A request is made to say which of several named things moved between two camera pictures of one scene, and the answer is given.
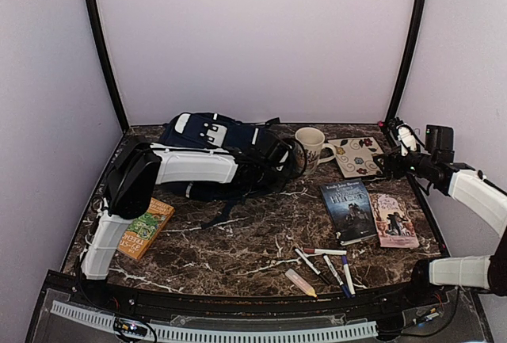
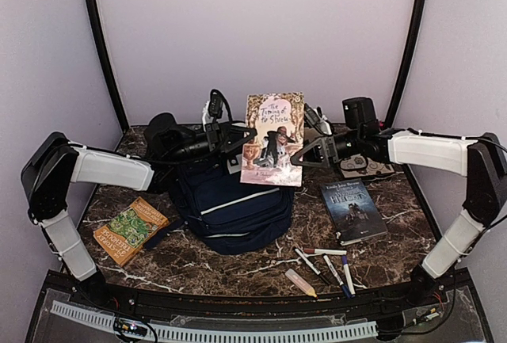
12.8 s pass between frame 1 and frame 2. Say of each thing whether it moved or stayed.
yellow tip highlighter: stayed
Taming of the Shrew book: moved
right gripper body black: moved
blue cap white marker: stayed
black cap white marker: stayed
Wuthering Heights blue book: stayed
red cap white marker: stayed
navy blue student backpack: moved
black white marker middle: stayed
